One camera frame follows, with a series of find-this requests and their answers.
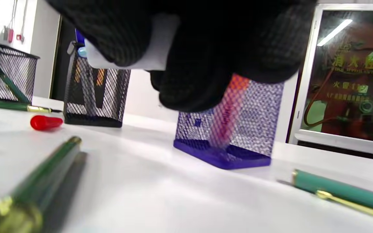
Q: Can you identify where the person's right hand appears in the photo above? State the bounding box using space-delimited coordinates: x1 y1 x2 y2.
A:
45 0 317 113

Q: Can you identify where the orange pen cap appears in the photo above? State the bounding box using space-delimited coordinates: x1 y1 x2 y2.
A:
228 74 251 92

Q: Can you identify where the pale blue highlighter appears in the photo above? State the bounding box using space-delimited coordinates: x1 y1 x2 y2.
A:
77 13 181 71

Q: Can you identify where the orange highlighter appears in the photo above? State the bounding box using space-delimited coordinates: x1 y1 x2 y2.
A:
210 87 240 150

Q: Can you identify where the blue pen cap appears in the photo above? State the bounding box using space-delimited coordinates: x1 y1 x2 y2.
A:
75 28 86 45

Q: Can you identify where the red pen cap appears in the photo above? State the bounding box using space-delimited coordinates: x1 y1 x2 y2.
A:
30 115 64 131

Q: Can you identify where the teal gold-clip pen cap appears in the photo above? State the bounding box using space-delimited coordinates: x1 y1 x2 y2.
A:
277 169 373 224

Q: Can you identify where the dark green gold-trim pen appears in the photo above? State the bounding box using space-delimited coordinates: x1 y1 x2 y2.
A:
0 45 31 104
0 136 83 233
0 99 63 114

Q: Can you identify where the blue mesh pen holder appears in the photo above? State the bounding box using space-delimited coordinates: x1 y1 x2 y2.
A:
173 73 285 170

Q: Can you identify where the black mesh pen holder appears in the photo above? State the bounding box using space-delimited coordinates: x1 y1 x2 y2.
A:
0 41 40 105
63 40 132 128

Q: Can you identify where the black door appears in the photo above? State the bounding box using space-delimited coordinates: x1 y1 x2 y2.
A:
50 15 77 101

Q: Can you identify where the glass-door fire hose cabinet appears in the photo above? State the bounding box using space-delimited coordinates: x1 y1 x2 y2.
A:
285 3 373 161

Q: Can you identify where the red wall alarm box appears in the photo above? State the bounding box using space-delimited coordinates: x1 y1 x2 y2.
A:
3 27 14 43

